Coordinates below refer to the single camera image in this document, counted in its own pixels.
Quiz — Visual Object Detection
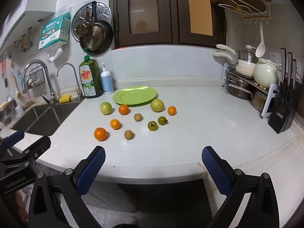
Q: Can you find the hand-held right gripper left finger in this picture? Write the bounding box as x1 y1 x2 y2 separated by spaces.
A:
28 146 106 228

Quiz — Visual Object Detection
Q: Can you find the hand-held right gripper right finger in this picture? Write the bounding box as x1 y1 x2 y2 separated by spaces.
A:
201 146 281 228

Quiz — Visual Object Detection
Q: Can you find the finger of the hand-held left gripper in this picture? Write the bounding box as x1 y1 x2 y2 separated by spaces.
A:
0 130 25 158
0 136 52 167

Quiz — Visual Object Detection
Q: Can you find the green plate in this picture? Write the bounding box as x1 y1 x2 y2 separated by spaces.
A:
112 86 158 106

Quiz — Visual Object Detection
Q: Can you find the dark kitchen sink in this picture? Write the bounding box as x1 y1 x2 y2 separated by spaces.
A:
11 102 82 137

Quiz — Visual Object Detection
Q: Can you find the yellow-green round fruit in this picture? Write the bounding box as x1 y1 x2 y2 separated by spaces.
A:
100 102 112 115
150 99 165 112

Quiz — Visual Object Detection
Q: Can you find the chrome pull-down faucet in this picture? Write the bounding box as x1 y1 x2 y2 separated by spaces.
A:
22 60 59 105

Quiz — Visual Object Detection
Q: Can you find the steel pot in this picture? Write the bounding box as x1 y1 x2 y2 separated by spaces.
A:
250 89 270 112
226 79 253 100

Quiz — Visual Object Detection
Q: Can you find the slim chrome faucet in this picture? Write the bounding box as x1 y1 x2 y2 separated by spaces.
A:
56 63 85 101

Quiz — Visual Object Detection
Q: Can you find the green dish soap bottle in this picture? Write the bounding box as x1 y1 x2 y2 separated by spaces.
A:
79 48 104 99

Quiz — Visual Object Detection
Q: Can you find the black knife block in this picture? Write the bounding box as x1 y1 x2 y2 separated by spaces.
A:
268 81 302 134

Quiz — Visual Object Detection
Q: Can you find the white blue pump bottle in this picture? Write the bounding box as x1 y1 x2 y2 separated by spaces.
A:
101 62 114 95

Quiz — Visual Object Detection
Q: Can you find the metal pot rack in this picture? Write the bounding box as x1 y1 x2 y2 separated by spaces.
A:
222 63 278 119

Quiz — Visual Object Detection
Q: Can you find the white ceramic kettle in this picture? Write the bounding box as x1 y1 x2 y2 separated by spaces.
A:
253 57 282 89

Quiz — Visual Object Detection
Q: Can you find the teal tissue box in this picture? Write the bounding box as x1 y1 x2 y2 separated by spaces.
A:
39 12 72 50

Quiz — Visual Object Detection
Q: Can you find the perforated metal strainer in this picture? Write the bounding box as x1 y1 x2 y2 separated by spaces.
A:
81 25 106 51

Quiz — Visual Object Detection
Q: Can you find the small copper saucepan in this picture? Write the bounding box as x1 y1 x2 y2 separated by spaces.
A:
75 11 93 37

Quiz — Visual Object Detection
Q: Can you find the white ladle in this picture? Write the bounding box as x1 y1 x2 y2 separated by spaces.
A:
255 22 266 58

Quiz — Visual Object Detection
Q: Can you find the round steel steamer plate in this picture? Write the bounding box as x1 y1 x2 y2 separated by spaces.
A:
71 1 112 42

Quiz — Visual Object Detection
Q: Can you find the dark brown window sash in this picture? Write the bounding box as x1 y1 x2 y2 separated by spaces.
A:
177 0 226 45
112 0 178 50

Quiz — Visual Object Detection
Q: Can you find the wire faucet basket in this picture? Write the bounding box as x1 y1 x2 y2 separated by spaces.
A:
26 68 45 90

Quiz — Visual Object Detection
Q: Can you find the cream pan with handle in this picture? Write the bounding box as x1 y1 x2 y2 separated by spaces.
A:
213 52 254 78
216 44 256 69

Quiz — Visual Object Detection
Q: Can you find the dark handled knife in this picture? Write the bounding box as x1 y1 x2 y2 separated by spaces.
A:
292 59 297 89
280 48 287 84
287 52 293 86

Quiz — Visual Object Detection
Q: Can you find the white wall socket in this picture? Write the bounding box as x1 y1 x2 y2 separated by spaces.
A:
269 50 282 63

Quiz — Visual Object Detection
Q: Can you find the white wall cabinet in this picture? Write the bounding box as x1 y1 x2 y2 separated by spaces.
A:
0 0 63 53

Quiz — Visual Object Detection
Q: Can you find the white wire wall rack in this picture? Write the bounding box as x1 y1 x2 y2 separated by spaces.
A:
209 0 272 25

